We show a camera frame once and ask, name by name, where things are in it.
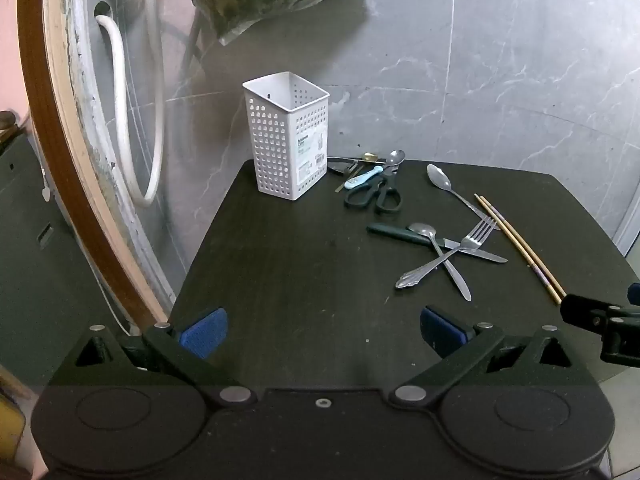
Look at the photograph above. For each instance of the yellow object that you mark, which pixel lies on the yellow object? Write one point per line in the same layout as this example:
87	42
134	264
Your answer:
10	430

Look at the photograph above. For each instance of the white aluminium frame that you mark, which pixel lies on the white aluminium frame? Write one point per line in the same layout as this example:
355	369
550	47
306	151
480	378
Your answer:
629	210

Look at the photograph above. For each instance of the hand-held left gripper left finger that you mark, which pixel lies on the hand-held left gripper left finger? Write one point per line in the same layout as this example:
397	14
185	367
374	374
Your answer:
205	332

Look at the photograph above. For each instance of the steel fork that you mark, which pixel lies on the steel fork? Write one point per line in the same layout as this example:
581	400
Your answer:
425	271

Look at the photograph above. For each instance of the large steel spoon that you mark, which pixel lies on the large steel spoon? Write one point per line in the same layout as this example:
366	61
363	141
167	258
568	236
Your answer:
440	178

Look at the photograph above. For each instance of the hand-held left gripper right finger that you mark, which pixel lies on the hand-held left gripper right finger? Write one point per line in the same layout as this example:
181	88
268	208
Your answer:
442	332

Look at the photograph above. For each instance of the white perforated utensil basket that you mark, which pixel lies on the white perforated utensil basket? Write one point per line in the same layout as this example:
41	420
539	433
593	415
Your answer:
280	150

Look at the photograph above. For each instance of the wooden door frame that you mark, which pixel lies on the wooden door frame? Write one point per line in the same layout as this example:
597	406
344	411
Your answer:
50	125

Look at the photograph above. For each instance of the small steel spoon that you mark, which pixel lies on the small steel spoon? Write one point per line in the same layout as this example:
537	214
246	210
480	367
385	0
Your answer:
422	230

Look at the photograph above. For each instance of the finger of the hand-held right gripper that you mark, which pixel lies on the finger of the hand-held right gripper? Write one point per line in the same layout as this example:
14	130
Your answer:
580	310
635	294

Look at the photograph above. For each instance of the dark grey cabinet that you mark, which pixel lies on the dark grey cabinet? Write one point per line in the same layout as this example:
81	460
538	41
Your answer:
40	285

